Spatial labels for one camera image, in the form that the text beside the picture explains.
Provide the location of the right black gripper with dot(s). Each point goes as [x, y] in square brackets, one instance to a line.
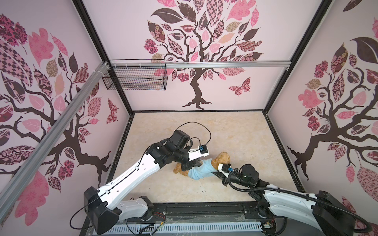
[220, 175]

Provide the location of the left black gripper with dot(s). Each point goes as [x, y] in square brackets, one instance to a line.
[190, 164]

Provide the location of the light blue bear shirt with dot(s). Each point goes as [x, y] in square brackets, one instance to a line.
[203, 171]

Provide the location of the brown teddy bear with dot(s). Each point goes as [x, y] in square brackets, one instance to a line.
[222, 158]

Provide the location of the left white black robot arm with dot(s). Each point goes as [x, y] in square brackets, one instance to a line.
[155, 157]

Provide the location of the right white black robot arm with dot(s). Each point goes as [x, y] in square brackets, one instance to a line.
[321, 210]

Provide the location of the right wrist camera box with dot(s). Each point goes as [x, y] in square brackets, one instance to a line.
[225, 169]

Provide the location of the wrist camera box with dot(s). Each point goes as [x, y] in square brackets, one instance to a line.
[225, 169]
[195, 153]

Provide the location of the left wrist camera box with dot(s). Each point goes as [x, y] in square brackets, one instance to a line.
[195, 153]

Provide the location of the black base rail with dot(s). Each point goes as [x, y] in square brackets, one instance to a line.
[206, 210]

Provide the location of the white slotted cable duct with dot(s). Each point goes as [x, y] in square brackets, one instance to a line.
[186, 228]

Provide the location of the black wire basket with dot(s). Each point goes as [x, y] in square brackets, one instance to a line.
[137, 74]

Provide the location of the horizontal aluminium rail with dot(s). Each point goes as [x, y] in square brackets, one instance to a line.
[285, 64]

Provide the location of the diagonal aluminium rail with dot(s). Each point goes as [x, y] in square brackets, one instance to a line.
[21, 179]

